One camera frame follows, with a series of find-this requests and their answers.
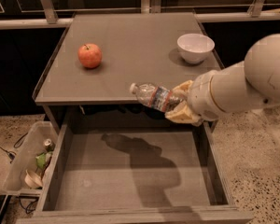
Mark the green crumpled bag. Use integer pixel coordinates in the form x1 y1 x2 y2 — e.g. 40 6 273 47
35 152 52 170

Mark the metal drink can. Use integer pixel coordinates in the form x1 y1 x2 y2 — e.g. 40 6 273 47
43 139 55 151

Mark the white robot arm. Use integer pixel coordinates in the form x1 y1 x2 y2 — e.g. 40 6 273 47
165 34 280 126

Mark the black floor cable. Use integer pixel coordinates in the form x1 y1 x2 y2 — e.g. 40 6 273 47
0 132 29 164

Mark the clear plastic water bottle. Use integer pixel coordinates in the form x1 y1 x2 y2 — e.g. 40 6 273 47
130 83 184 113

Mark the translucent plastic bin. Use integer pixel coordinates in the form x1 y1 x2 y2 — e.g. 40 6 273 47
2 121 58 197

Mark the metal window railing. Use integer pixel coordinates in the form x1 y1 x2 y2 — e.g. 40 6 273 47
0 0 280 29

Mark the red apple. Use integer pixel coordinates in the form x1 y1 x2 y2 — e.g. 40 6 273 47
77 43 103 69

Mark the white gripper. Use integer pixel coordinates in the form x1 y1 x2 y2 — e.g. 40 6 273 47
165 70 224 127

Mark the small beige cup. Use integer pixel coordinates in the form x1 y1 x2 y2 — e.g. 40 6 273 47
24 170 43 189

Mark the open grey top drawer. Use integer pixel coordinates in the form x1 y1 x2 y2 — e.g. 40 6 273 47
17 106 253 224

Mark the white ceramic bowl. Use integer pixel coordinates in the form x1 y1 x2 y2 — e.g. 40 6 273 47
177 34 215 63

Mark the blue cable under bin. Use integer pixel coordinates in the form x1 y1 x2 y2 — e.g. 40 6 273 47
18 196 39 215

